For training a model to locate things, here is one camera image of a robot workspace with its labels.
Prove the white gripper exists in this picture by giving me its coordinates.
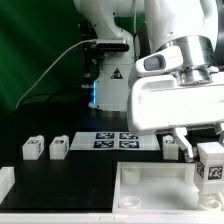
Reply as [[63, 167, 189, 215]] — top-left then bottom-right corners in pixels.
[[127, 72, 224, 163]]

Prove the white square tabletop tray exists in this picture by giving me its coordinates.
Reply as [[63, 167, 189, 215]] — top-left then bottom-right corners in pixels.
[[112, 162, 224, 214]]

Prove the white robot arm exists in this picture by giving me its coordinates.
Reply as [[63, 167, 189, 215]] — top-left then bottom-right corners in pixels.
[[73, 0, 224, 161]]

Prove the white sheet with markers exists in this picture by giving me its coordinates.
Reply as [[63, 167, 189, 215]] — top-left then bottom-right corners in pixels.
[[70, 132, 160, 151]]

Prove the white left obstacle block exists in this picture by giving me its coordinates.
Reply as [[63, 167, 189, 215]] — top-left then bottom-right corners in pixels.
[[0, 167, 15, 204]]

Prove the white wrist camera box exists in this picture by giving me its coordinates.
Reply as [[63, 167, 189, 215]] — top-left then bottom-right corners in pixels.
[[135, 46, 183, 77]]

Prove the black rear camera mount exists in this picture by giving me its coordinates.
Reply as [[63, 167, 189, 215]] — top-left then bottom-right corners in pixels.
[[79, 21, 129, 104]]

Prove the white cable left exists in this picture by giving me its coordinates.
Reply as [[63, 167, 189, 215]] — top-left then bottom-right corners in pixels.
[[14, 39, 98, 109]]

